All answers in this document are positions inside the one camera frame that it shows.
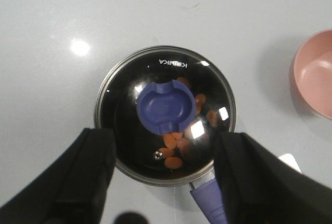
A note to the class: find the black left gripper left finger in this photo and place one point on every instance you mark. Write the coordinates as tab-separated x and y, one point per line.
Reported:
71	190

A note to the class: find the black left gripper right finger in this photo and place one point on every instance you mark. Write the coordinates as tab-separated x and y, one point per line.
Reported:
257	187

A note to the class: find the orange ham slices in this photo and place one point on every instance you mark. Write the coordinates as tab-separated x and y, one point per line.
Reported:
189	148

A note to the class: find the glass lid with purple knob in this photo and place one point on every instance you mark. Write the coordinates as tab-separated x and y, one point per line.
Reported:
166	115

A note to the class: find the pink plastic bowl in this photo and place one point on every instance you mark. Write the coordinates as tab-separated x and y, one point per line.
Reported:
312	72

